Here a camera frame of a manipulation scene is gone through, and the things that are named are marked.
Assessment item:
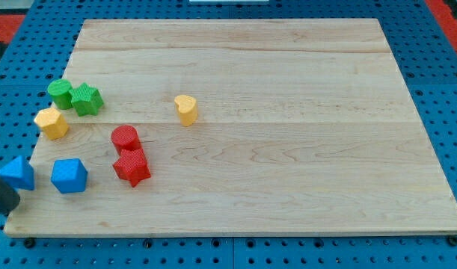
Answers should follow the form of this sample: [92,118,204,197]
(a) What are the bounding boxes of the blue triangle block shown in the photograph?
[0,155,35,191]

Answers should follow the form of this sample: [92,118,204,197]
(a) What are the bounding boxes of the yellow heart block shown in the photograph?
[174,95,198,127]

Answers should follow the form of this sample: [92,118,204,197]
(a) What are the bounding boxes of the wooden board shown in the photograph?
[4,19,457,238]

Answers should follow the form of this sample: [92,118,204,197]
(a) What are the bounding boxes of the red star block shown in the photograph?
[112,149,151,188]

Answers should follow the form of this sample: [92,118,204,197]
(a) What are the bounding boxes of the red cylinder block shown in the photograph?
[110,125,142,155]

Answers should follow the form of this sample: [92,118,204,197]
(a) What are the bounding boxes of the green star block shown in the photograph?
[69,82,104,117]

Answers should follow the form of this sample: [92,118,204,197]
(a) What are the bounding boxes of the blue cube block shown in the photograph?
[51,158,88,194]

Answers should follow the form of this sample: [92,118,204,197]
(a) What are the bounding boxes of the green cylinder block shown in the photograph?
[47,79,73,110]

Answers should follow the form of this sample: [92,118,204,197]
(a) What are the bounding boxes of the yellow hexagon block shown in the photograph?
[34,108,69,140]

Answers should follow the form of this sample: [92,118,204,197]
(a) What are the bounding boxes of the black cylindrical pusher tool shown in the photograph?
[0,177,20,214]

